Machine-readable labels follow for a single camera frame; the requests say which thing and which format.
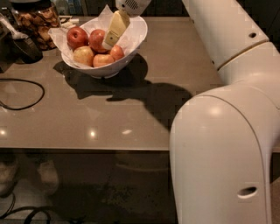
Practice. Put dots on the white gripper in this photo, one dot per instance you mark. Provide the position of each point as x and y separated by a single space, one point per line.
132 5

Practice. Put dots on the red apple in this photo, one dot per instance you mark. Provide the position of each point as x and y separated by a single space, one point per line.
95 40
76 37
116 52

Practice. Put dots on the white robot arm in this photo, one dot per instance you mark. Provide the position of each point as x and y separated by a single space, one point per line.
221 141

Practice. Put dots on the white oval bowl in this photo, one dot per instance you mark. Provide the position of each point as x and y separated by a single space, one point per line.
130 41

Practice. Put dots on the orange-red apple front centre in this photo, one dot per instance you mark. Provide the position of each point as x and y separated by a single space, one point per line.
101 60

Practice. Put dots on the yellow-red apple front left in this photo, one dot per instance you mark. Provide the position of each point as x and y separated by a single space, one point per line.
84 55

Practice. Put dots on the glass jar of dried chips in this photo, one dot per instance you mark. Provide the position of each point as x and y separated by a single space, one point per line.
37 17

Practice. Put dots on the black round appliance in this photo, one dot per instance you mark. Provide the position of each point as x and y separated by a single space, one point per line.
26 50

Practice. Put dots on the white shoe right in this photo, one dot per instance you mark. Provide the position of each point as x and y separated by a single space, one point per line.
49 177

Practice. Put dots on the white spoon handle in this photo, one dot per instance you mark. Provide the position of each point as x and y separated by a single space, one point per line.
14 33

